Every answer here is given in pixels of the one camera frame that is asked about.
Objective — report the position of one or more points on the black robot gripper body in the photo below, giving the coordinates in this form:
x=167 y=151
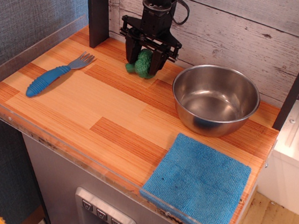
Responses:
x=153 y=29

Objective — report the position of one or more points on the grey toy kitchen cabinet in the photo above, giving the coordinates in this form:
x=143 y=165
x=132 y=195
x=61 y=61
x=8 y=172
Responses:
x=73 y=195

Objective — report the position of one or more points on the blue handled toy fork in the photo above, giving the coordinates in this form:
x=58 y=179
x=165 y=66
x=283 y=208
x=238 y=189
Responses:
x=47 y=78

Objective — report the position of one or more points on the silver dispenser button panel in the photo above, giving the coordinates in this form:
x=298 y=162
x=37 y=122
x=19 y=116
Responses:
x=93 y=210

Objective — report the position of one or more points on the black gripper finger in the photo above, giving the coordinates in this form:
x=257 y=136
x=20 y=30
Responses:
x=133 y=47
x=158 y=60

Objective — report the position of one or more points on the clear acrylic table guard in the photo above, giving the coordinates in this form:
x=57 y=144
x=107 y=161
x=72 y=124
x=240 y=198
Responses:
x=114 y=124

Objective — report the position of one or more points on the green toy broccoli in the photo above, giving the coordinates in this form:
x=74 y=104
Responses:
x=142 y=64

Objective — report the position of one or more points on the blue folded cloth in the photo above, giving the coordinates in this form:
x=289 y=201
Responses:
x=196 y=183

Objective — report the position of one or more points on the white plastic cabinet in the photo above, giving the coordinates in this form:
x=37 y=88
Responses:
x=279 y=179

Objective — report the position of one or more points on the dark left vertical post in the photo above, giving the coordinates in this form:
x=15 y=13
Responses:
x=98 y=21

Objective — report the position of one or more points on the stainless steel bowl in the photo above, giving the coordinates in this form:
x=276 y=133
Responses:
x=213 y=100

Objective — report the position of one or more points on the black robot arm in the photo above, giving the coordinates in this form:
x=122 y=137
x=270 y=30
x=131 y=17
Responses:
x=153 y=32

